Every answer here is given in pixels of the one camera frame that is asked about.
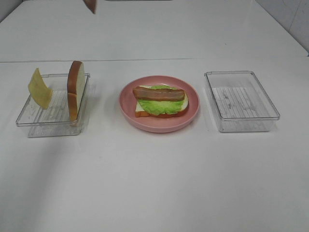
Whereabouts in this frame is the green lettuce leaf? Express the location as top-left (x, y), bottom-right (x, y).
top-left (137, 84), bottom-right (185, 116)

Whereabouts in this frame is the bread slice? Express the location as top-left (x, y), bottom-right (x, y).
top-left (134, 84), bottom-right (189, 118)
top-left (67, 60), bottom-right (85, 121)

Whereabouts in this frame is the bacon strip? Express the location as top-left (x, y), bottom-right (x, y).
top-left (83, 0), bottom-right (97, 14)
top-left (132, 87), bottom-right (185, 102)

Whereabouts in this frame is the pink round plate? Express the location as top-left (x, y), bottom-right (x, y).
top-left (119, 75), bottom-right (200, 133)

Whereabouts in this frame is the clear right plastic tray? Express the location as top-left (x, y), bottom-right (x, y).
top-left (204, 71), bottom-right (281, 132)

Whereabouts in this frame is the clear plastic tray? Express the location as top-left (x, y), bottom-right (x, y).
top-left (204, 71), bottom-right (281, 132)
top-left (15, 73), bottom-right (94, 138)

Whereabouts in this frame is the clear left plastic tray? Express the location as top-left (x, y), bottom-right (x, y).
top-left (15, 73), bottom-right (94, 138)

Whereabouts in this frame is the yellow cheese slice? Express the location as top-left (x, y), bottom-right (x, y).
top-left (28, 68), bottom-right (53, 110)

